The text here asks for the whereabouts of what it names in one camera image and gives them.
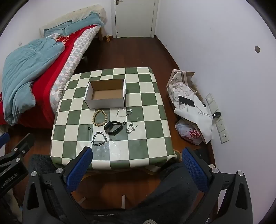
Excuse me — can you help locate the grey checkered mattress cover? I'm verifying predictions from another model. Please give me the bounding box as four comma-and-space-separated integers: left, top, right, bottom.
50, 27, 102, 112

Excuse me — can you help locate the white cardboard box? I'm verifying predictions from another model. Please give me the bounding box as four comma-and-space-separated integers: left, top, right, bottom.
84, 79, 126, 109

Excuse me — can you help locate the bed with red blanket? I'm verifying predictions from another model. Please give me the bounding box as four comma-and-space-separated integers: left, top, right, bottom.
0, 25, 97, 130

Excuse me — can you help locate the white wall socket strip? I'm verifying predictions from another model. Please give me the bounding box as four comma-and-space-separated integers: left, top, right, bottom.
205, 93, 229, 144

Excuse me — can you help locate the light blue bedding cloth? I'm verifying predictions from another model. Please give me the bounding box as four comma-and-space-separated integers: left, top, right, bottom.
44, 12, 105, 37

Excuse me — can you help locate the black smart band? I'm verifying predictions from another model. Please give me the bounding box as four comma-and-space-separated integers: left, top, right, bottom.
104, 121, 121, 136

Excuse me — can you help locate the white charging cable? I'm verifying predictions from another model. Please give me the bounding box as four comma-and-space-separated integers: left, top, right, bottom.
183, 101, 214, 117

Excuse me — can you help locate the patterned white bag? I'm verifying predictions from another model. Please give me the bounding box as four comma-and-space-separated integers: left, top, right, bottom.
166, 69, 204, 108

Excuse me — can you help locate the silver charm bracelet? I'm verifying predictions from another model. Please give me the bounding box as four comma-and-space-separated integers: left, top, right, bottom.
126, 122, 138, 134

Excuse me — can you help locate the black smartphone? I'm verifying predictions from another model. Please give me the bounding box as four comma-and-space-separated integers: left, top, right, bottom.
178, 96, 195, 108

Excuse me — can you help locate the light blue blanket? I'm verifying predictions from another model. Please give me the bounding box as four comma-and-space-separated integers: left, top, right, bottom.
3, 38, 65, 126

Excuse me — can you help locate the white cloth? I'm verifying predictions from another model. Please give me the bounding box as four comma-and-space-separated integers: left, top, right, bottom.
174, 93, 214, 144

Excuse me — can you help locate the white door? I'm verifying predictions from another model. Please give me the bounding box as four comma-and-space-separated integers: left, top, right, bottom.
111, 0, 159, 39

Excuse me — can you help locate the thick silver chain bracelet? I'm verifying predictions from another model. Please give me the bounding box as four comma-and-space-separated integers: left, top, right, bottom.
92, 131, 107, 146

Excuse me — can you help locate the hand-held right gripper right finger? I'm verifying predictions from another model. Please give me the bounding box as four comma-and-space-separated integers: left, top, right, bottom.
182, 147, 253, 224

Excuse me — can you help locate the person's right leg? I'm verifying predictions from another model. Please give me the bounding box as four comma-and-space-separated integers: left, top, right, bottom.
121, 161, 216, 224

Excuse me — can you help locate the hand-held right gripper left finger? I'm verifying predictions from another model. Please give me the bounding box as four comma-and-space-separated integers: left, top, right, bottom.
22, 146, 93, 224

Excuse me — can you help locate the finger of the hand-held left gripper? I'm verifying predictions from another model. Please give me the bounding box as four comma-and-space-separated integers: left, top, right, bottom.
0, 132, 10, 149
0, 134, 35, 161

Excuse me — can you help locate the green white checkered tablecloth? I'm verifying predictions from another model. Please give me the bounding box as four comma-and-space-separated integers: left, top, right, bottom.
50, 67, 176, 171

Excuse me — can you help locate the wooden bead bracelet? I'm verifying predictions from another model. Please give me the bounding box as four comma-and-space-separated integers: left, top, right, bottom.
93, 110, 108, 127

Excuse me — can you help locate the white red plastic bag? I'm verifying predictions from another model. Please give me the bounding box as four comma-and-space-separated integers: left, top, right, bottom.
175, 118, 206, 145

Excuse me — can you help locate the brown cardboard box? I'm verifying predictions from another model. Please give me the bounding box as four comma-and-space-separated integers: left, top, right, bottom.
185, 71, 202, 96

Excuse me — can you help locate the thin silver chain bracelet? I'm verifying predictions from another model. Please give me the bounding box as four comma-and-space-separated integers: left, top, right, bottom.
116, 108, 133, 118

